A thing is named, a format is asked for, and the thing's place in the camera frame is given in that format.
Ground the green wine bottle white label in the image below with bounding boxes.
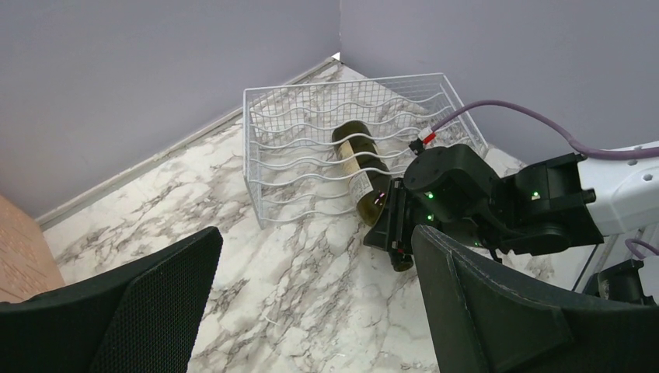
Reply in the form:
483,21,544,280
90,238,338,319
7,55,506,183
332,120,392,228

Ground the pink plastic organizer basket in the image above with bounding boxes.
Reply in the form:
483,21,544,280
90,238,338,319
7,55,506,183
1,197,65,303

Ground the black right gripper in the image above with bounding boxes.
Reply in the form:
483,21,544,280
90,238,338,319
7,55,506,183
364,144,501,257

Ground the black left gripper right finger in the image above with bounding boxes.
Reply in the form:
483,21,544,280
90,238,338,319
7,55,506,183
411,225,658,372

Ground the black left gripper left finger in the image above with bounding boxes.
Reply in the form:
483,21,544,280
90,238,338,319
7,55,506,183
1,227,223,372

